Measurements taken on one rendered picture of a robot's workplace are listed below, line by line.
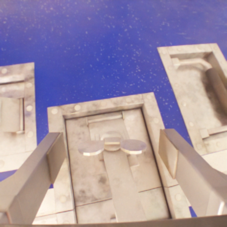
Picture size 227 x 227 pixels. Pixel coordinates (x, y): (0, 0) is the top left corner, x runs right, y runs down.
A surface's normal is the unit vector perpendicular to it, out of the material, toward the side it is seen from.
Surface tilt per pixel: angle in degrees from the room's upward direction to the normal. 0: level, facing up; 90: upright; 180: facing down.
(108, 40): 90
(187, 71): 90
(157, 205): 90
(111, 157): 90
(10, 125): 124
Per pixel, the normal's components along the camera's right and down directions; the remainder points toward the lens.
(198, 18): 0.09, -0.36
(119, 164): 0.00, -0.71
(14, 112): 0.62, -0.39
